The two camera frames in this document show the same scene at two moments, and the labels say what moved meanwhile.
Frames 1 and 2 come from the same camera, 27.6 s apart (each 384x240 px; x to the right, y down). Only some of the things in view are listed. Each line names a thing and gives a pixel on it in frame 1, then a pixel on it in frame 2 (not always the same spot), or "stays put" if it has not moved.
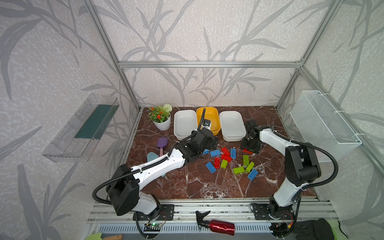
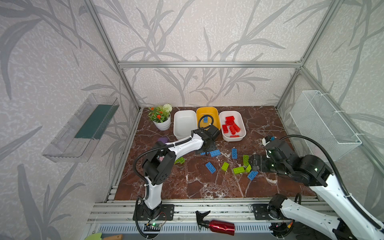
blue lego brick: x=233 y=153 stays put
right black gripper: x=248 y=143 -> x=259 y=162
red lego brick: x=217 y=162 -> x=232 y=130
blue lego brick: x=215 y=153 stays put
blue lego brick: x=211 y=168 stays put
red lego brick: x=226 y=157 -> x=236 y=128
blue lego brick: x=252 y=174 stays put
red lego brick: x=225 y=151 -> x=230 y=122
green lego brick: x=239 y=170 stays put
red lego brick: x=245 y=150 -> x=230 y=118
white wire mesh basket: x=320 y=125 stays put
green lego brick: x=246 y=160 stays put
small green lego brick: x=224 y=164 stays put
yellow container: x=212 y=114 stays put
